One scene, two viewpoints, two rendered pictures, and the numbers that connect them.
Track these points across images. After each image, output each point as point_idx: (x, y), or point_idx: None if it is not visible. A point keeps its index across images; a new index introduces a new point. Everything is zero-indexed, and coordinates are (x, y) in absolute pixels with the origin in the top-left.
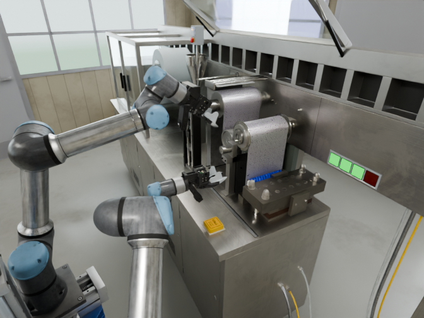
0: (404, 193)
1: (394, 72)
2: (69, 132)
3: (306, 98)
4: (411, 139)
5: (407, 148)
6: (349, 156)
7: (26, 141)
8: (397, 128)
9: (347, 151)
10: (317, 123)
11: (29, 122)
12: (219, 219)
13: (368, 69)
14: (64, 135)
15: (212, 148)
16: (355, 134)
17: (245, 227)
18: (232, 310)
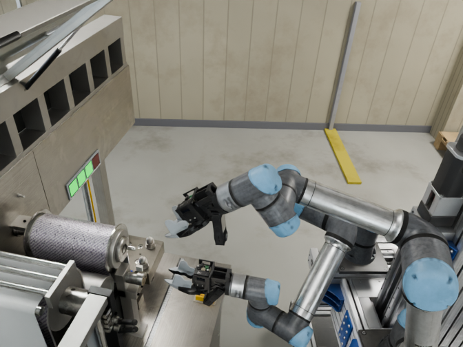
0: (108, 143)
1: (68, 69)
2: (381, 207)
3: (17, 174)
4: (96, 107)
5: (98, 114)
6: (78, 168)
7: (425, 220)
8: (89, 107)
9: (75, 165)
10: (42, 182)
11: (438, 266)
12: (191, 297)
13: (54, 81)
14: (386, 208)
15: None
16: (72, 144)
17: None
18: None
